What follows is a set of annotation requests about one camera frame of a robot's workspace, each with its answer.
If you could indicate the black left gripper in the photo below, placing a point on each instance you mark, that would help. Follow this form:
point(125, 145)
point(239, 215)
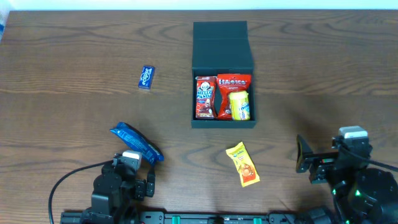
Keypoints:
point(142, 187)

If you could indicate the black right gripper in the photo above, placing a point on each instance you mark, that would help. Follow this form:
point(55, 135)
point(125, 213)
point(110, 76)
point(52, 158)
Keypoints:
point(319, 163)

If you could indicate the blue cookie packet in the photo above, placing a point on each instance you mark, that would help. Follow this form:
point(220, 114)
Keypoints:
point(138, 142)

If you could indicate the yellow Mentos candy bottle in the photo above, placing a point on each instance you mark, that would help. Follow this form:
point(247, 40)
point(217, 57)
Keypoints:
point(239, 103)

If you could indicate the red Hacks candy bag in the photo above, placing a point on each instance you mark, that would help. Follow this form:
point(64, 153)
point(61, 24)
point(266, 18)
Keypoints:
point(228, 83)

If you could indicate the red Hello Panda box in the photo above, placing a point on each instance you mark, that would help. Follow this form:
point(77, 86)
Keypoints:
point(205, 96)

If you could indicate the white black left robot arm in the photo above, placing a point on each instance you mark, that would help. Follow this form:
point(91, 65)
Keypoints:
point(117, 191)

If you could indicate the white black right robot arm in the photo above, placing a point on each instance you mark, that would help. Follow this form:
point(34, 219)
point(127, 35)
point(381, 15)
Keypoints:
point(363, 190)

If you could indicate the yellow Julie's peanut butter packet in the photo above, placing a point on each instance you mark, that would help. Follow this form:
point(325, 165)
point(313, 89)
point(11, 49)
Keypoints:
point(244, 165)

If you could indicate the blue Eclipse mint tin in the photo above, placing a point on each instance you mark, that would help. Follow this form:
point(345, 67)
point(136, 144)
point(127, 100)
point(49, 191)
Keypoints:
point(146, 77)

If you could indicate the dark green gift box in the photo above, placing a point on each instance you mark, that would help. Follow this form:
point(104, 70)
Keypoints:
point(222, 47)

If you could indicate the white blue object at edge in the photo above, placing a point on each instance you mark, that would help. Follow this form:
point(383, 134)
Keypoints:
point(3, 19)

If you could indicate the black mounting rail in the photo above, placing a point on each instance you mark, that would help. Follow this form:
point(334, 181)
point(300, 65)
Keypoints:
point(179, 218)

